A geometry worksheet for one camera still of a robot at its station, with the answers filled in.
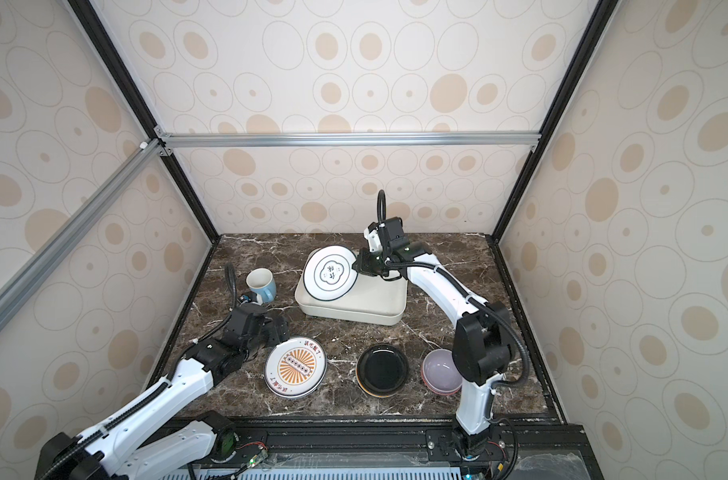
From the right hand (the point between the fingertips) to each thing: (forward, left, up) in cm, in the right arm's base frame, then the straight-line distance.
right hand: (353, 265), depth 86 cm
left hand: (-14, +19, -7) cm, 24 cm away
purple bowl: (-26, -24, -16) cm, 39 cm away
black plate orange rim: (-24, -8, -18) cm, 31 cm away
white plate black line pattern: (-1, +7, -3) cm, 8 cm away
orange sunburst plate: (-23, +17, -18) cm, 33 cm away
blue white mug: (+1, +29, -10) cm, 31 cm away
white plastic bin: (0, -6, -18) cm, 19 cm away
